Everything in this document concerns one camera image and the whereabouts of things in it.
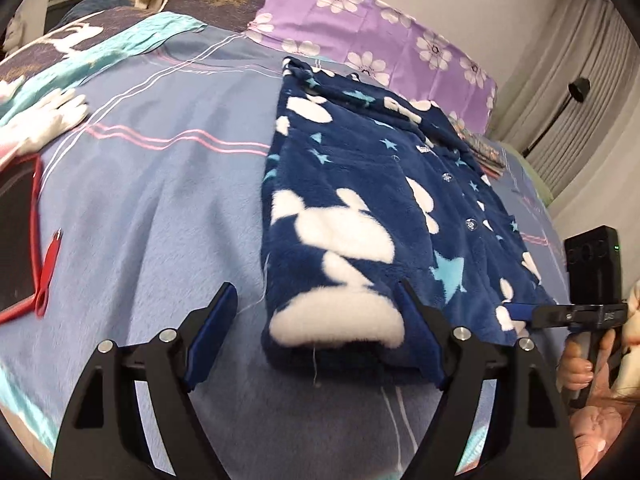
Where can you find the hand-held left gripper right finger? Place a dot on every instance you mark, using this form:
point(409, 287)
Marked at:
point(417, 332)

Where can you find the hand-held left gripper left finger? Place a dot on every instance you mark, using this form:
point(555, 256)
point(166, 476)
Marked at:
point(210, 332)

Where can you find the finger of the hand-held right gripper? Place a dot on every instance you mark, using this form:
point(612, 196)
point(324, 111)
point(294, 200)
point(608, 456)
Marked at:
point(520, 311)

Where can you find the navy fleece star-print pajama top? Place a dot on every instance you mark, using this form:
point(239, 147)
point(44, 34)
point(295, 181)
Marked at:
point(350, 200)

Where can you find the person's right hand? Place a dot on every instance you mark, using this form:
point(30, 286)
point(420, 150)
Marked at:
point(575, 372)

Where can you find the green mattress cover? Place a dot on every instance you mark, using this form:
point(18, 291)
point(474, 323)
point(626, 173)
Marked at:
point(537, 180)

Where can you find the person's pink fleece clothing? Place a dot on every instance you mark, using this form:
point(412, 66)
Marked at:
point(600, 432)

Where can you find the blue striped bed sheet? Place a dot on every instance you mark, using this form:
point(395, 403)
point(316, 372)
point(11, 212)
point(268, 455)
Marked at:
point(150, 200)

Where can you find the small floral patterned cloth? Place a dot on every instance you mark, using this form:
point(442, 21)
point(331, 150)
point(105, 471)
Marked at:
point(482, 147)

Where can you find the grey pleated curtain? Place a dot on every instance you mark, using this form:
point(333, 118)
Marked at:
point(595, 100)

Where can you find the black floor lamp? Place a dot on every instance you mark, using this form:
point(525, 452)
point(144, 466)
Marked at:
point(580, 89)

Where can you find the red-framed drawing tablet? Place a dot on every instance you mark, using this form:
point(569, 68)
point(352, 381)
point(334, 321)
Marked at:
point(15, 240)

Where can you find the white glove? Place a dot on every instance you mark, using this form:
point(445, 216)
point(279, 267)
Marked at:
point(45, 117)

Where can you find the purple floral pillow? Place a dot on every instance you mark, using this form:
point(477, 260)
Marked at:
point(390, 30)

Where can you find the dark blue cloth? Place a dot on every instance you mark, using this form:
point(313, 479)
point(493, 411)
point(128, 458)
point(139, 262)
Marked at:
point(85, 10)

